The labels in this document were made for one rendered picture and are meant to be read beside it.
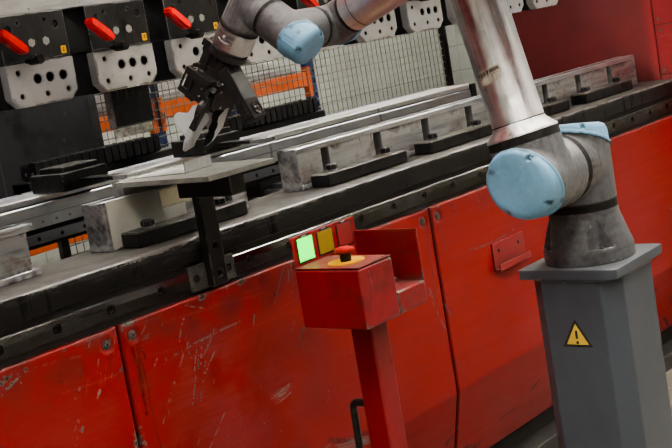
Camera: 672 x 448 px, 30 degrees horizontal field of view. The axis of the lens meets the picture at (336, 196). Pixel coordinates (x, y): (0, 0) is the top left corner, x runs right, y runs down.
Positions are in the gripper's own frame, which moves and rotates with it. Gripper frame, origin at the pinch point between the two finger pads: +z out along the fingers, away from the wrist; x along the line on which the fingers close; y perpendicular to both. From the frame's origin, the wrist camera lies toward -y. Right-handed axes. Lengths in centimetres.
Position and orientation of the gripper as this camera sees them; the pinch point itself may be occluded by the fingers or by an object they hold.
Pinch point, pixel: (199, 144)
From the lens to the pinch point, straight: 240.3
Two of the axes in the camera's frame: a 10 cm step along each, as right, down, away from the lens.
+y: -7.6, -5.6, 3.3
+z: -4.0, 8.0, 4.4
